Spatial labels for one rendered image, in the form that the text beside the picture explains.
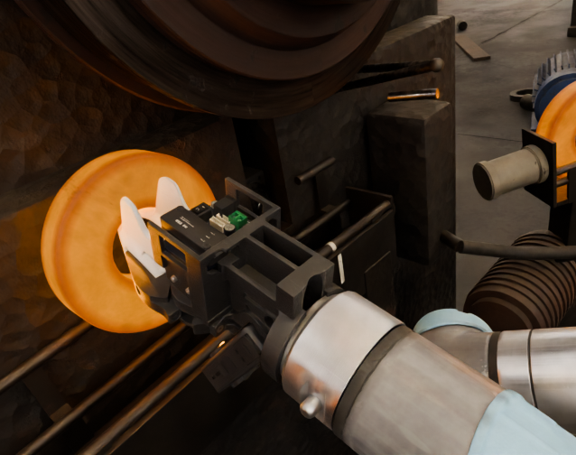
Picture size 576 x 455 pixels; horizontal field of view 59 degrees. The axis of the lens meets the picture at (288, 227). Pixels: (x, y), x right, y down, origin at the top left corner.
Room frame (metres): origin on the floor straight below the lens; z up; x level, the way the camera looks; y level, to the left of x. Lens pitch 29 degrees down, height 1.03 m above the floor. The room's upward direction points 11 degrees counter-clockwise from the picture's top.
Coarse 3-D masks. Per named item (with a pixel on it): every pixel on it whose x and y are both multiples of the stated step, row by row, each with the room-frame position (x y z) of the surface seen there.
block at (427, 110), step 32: (384, 128) 0.67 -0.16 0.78; (416, 128) 0.64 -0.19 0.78; (448, 128) 0.67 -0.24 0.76; (384, 160) 0.68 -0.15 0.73; (416, 160) 0.64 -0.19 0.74; (448, 160) 0.66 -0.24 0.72; (384, 192) 0.68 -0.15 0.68; (416, 192) 0.64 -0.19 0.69; (448, 192) 0.66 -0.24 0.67; (416, 224) 0.64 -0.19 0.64; (448, 224) 0.66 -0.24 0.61; (416, 256) 0.64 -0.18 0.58
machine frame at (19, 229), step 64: (0, 0) 0.49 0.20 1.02; (0, 64) 0.47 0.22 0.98; (64, 64) 0.51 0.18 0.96; (448, 64) 0.87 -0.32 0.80; (0, 128) 0.46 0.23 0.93; (64, 128) 0.49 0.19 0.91; (128, 128) 0.53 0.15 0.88; (192, 128) 0.53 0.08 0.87; (256, 128) 0.62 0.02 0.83; (320, 128) 0.65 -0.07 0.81; (0, 192) 0.44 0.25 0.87; (0, 256) 0.38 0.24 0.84; (448, 256) 0.87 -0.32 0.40; (0, 320) 0.36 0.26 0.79; (64, 320) 0.39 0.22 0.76; (64, 384) 0.38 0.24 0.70; (128, 384) 0.41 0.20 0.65; (0, 448) 0.33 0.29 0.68; (64, 448) 0.36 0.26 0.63; (256, 448) 0.50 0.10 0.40; (320, 448) 0.57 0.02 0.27
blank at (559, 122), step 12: (564, 96) 0.69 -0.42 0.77; (552, 108) 0.69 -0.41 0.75; (564, 108) 0.68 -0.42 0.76; (540, 120) 0.70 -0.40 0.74; (552, 120) 0.68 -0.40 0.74; (564, 120) 0.68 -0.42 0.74; (540, 132) 0.69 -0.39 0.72; (552, 132) 0.67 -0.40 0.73; (564, 132) 0.68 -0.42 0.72; (564, 144) 0.68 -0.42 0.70; (564, 156) 0.68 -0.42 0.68
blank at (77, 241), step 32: (96, 160) 0.40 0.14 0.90; (128, 160) 0.39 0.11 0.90; (160, 160) 0.41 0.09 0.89; (64, 192) 0.37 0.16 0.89; (96, 192) 0.37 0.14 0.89; (128, 192) 0.38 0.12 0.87; (192, 192) 0.42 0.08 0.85; (64, 224) 0.35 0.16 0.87; (96, 224) 0.36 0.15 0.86; (64, 256) 0.34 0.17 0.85; (96, 256) 0.35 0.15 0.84; (64, 288) 0.33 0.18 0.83; (96, 288) 0.35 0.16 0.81; (128, 288) 0.36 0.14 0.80; (96, 320) 0.34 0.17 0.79; (128, 320) 0.35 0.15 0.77; (160, 320) 0.37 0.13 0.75
